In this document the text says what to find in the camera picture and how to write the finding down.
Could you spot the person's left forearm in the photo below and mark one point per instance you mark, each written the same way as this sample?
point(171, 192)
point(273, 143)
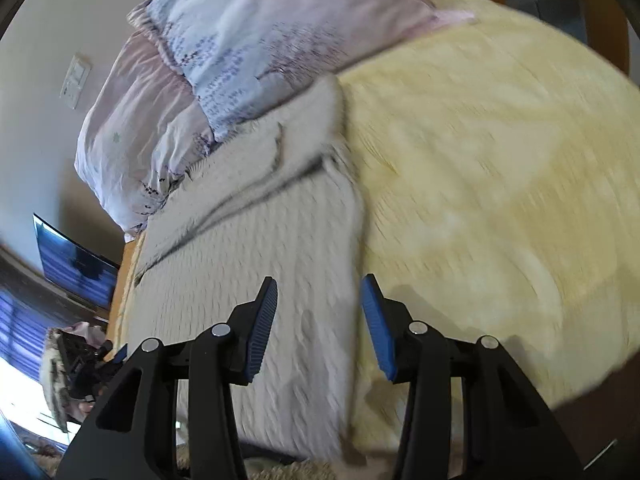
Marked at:
point(52, 385)

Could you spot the grey knit sweater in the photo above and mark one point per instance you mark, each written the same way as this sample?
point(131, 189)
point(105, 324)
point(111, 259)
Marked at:
point(250, 245)

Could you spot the flat screen television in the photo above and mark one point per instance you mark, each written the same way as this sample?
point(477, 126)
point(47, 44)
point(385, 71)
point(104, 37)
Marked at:
point(75, 265)

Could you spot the person's left hand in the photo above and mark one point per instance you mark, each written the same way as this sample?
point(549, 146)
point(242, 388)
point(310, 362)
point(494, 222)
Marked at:
point(86, 406)

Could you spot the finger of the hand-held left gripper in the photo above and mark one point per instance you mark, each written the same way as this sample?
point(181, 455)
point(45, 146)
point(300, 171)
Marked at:
point(120, 354)

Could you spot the floral blue pillow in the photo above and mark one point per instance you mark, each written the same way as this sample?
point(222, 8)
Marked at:
point(240, 45)

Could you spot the white wall switch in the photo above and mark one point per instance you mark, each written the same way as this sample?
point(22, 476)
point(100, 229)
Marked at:
point(75, 81)

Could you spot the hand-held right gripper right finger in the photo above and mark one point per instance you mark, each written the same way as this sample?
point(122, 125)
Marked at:
point(378, 332)

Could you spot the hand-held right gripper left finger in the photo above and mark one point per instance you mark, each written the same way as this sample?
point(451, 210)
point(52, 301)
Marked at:
point(262, 331)

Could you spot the yellow fleece blanket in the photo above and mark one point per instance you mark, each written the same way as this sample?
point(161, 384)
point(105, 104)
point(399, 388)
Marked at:
point(500, 185)

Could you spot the window with blinds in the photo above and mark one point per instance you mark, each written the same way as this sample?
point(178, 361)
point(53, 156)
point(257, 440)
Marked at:
point(17, 340)

